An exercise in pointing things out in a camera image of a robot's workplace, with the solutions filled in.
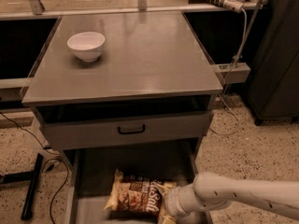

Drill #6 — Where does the open grey middle drawer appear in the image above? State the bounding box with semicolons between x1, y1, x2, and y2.
64;137;214;224

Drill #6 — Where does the brown sea salt chip bag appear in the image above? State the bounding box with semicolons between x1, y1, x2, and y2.
105;169;177;224

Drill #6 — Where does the white ceramic bowl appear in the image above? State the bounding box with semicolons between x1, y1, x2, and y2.
67;32;106;63

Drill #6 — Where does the grey drawer cabinet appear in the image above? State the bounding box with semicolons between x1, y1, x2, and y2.
21;10;224;161

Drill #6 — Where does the black floor cable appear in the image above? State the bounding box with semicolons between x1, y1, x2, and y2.
0;111;71;224

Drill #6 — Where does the dark cabinet at right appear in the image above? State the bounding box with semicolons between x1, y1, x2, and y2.
243;0;299;126

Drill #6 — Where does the black drawer handle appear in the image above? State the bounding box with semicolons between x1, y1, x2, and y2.
117;124;146;135

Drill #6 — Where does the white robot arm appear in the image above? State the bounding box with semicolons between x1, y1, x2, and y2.
164;172;299;220

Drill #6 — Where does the metal frame rail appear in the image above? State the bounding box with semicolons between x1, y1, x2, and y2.
0;0;269;21

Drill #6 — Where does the white cable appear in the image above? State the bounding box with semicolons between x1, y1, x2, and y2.
209;8;249;137

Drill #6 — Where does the grey top drawer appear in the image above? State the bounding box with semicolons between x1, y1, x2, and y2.
41;111;213;150

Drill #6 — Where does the grey metal side bracket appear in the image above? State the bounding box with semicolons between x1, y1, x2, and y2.
211;63;250;85

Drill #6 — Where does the black metal floor stand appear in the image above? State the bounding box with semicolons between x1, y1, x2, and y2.
0;154;44;220

